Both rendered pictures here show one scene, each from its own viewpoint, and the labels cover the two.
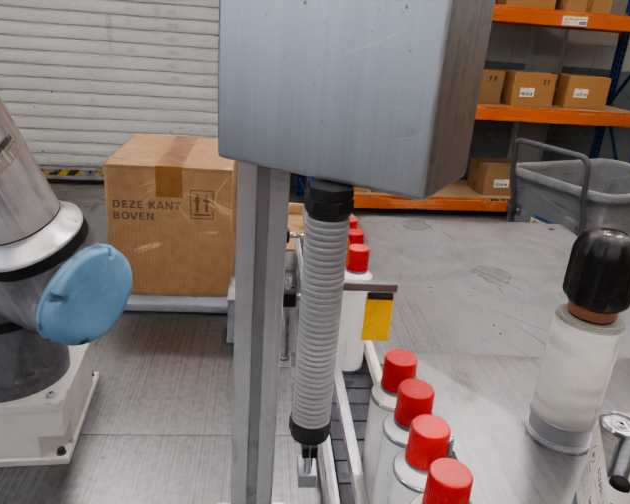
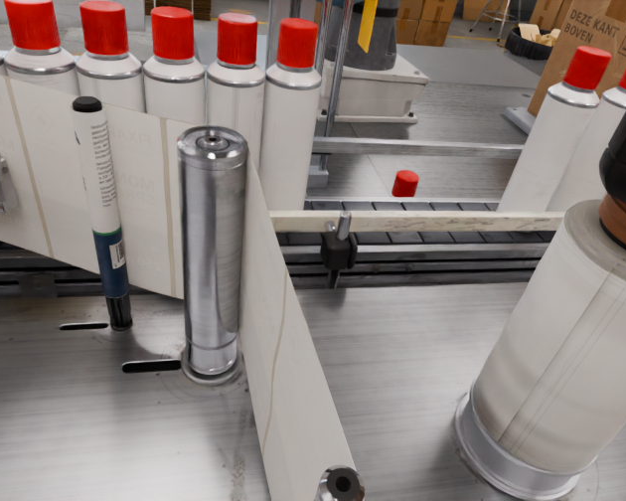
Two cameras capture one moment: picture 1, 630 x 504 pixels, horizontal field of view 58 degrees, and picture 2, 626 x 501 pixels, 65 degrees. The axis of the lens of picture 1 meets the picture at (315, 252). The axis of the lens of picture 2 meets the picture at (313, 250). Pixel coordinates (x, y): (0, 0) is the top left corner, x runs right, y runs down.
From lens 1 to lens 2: 0.73 m
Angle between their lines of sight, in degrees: 69
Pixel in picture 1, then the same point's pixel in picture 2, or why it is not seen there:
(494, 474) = (366, 323)
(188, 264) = not seen: hidden behind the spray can
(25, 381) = (332, 49)
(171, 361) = not seen: hidden behind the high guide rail
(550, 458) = (430, 405)
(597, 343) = (558, 255)
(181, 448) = (354, 159)
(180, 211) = (614, 40)
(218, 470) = (336, 175)
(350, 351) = (509, 191)
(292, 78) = not seen: outside the picture
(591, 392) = (514, 360)
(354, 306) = (536, 129)
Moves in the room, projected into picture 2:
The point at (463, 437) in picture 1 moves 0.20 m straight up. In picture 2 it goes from (429, 305) to (508, 100)
